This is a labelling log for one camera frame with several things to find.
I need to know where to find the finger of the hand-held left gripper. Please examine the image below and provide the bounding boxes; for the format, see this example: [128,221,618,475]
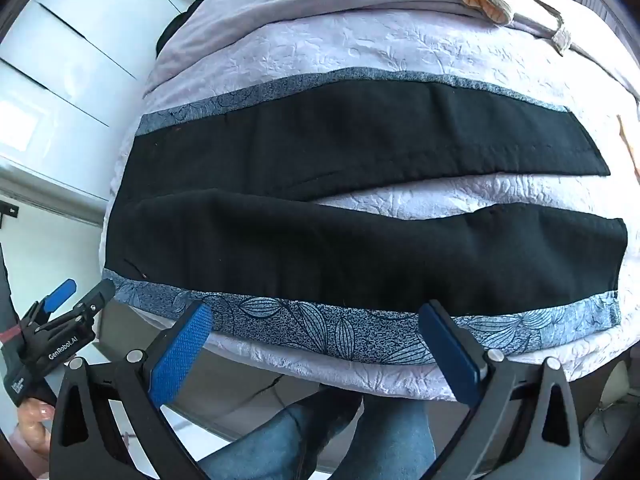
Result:
[20,280,77,334]
[36,278,117,337]

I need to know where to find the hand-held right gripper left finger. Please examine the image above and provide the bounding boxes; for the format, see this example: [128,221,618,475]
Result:
[48,301,216,480]

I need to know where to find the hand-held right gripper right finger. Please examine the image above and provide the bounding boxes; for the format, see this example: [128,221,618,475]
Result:
[419,299,585,480]

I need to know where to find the black pants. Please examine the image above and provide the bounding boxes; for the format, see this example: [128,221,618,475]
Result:
[102,80,629,317]

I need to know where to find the person's left hand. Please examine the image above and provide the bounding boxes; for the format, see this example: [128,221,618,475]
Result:
[16,399,57,457]

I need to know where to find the person's right leg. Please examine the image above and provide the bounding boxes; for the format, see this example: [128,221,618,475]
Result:
[350,395,436,480]

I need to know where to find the person's legs in jeans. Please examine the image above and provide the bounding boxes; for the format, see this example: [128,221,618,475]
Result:
[200,400,361,480]

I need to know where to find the pale grey object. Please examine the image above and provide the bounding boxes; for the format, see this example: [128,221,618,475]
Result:
[582,360,640,466]

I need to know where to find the white wardrobe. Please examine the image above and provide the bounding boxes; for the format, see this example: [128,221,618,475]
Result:
[0,0,201,226]

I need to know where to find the lilac quilted bedspread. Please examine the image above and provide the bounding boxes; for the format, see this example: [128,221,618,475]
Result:
[97,10,640,403]

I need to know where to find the beige slipper orange lining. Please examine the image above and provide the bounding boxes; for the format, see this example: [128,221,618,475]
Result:
[457,0,516,26]

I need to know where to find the beige cloth with strap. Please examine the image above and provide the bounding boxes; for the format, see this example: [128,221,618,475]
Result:
[515,0,576,56]

